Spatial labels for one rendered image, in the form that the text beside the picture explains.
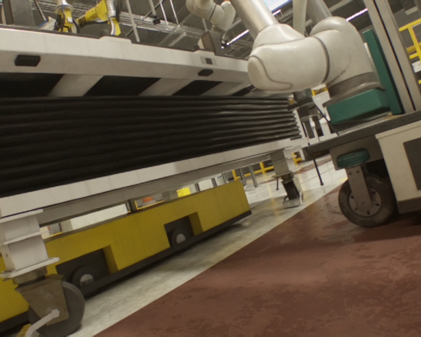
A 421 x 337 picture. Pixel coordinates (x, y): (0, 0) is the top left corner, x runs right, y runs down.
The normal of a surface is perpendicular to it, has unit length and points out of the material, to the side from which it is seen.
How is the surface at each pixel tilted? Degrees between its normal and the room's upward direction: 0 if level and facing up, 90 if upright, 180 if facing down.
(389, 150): 90
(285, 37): 64
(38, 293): 90
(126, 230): 90
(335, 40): 80
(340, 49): 91
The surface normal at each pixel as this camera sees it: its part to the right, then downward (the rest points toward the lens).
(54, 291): 0.31, -0.15
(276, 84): 0.00, 0.85
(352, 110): -0.61, 0.14
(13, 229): 0.70, -0.26
